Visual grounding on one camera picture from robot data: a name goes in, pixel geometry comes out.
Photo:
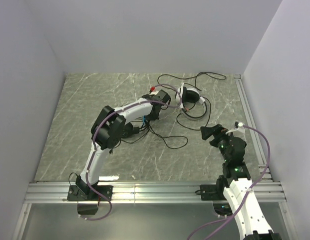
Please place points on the aluminium right side rail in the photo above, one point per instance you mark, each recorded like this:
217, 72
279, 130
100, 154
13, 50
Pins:
255, 136

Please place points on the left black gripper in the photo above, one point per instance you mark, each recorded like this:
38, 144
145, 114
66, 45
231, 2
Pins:
162, 97

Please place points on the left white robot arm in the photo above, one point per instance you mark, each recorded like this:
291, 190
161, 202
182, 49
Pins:
107, 131

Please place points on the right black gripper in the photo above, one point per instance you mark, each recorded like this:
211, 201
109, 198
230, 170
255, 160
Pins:
214, 135

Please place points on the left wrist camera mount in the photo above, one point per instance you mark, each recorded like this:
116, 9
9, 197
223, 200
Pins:
154, 90

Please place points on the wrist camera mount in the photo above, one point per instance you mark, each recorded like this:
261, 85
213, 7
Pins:
238, 129
154, 90

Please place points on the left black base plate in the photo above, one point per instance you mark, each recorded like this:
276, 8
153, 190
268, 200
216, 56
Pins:
77, 194

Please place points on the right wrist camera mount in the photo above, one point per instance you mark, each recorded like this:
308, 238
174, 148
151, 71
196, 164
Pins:
238, 129

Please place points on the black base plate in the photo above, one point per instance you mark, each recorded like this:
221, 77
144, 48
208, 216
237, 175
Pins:
77, 194
208, 192

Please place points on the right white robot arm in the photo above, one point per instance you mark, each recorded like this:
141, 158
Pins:
235, 184

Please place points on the black blue headphones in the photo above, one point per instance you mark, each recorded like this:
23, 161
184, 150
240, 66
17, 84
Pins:
130, 129

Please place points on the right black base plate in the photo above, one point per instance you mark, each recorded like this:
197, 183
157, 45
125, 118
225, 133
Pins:
208, 192

